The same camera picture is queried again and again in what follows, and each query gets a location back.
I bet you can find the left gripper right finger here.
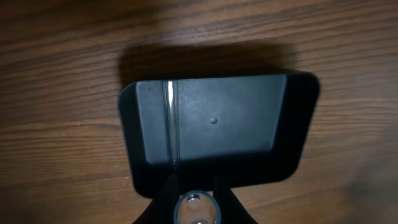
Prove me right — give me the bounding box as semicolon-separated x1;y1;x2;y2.
213;175;259;224

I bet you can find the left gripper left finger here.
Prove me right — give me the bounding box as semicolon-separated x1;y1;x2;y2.
132;173;182;224

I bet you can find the clear test tube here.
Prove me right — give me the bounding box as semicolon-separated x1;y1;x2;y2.
161;80;182;166
173;189;222;224

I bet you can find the black tray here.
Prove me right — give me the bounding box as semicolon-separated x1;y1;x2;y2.
118;72;320;199

